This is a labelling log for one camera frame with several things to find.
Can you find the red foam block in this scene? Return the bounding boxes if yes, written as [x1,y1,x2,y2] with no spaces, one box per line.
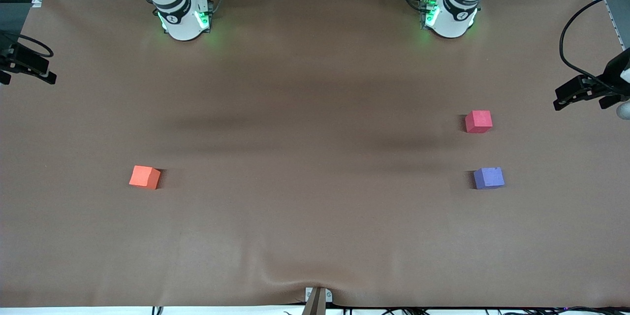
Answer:
[465,110,493,134]

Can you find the orange foam block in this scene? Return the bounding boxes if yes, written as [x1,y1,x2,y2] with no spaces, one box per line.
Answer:
[129,165,162,190]

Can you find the brown table mat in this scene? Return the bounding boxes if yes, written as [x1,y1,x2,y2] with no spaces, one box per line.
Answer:
[0,0,630,308]

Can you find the metal table clamp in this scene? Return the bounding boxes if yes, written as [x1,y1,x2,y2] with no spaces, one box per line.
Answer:
[301,286,333,315]

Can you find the purple foam block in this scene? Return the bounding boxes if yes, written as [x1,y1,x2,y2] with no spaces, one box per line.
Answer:
[473,167,505,190]

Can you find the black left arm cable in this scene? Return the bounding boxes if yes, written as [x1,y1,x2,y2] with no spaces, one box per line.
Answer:
[559,0,630,96]

